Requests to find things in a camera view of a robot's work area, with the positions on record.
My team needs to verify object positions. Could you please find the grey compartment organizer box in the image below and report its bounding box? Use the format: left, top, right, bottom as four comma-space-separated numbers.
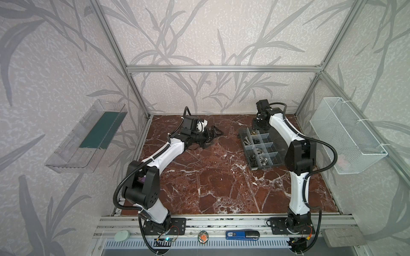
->
238, 128, 287, 171

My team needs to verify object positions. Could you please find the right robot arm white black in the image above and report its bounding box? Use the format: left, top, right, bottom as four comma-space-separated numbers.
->
253, 99, 338, 228

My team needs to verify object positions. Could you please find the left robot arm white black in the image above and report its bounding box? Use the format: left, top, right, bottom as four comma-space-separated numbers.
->
113, 115, 224, 225

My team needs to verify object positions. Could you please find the pink object in basket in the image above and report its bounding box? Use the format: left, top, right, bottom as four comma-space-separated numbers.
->
337, 154, 349, 166

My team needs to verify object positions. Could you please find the round orange button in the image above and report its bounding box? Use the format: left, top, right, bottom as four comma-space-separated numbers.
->
197, 230, 209, 244

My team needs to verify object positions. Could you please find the blue black usb device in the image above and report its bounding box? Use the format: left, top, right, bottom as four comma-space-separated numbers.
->
225, 230, 260, 241

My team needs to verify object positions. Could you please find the small green circuit board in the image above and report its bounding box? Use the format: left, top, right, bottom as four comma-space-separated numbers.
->
155, 237, 177, 243

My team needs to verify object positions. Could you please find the white round disc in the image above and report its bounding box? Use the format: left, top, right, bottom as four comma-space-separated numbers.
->
114, 230, 130, 242

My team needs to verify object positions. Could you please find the grey rectangular pad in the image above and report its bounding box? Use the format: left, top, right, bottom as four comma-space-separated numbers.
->
322, 227, 366, 247

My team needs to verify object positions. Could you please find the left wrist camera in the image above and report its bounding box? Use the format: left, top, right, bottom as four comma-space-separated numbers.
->
196, 119, 208, 133

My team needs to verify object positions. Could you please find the white wire mesh basket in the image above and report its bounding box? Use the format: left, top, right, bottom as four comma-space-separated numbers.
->
310, 97, 388, 175

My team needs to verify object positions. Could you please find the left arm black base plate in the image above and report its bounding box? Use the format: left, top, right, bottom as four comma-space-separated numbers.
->
143, 217, 187, 236

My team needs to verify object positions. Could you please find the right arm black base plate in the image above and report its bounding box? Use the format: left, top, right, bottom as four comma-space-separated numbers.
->
266, 217, 316, 235

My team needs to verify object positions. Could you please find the clear plastic wall bin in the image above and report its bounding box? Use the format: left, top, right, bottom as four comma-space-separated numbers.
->
45, 100, 128, 174

